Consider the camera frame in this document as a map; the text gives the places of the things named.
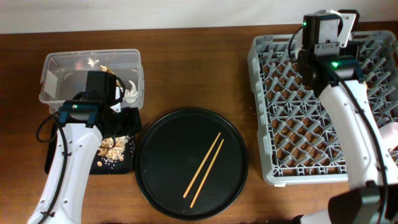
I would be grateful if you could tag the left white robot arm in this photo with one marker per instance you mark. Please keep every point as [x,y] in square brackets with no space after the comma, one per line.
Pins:
[82,126]

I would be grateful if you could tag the clear plastic waste bin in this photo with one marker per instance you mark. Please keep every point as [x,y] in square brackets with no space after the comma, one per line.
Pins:
[64,74]

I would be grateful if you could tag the wooden chopstick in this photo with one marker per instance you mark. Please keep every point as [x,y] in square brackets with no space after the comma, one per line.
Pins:
[206,174]
[200,166]

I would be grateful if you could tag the gold snack wrapper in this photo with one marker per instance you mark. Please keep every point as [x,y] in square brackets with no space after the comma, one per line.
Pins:
[106,69]

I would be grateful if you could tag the round black serving tray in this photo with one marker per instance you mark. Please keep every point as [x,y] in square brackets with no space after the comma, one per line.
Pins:
[170,152]

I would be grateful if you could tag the white tissue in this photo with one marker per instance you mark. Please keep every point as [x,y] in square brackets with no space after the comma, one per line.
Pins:
[131,95]

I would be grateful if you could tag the black rectangular tray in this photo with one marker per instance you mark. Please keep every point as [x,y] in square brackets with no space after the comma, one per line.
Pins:
[123,167]

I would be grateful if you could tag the food scraps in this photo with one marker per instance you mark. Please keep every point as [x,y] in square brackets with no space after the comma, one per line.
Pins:
[112,151]

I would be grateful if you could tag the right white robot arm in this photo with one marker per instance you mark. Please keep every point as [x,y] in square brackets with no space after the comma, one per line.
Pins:
[338,83]

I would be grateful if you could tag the grey dishwasher rack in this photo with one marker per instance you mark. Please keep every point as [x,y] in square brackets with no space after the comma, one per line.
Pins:
[297,141]

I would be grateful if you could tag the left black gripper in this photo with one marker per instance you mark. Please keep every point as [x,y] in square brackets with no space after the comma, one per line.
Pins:
[132,122]

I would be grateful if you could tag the pink cup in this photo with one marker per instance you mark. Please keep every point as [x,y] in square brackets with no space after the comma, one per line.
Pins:
[389,134]

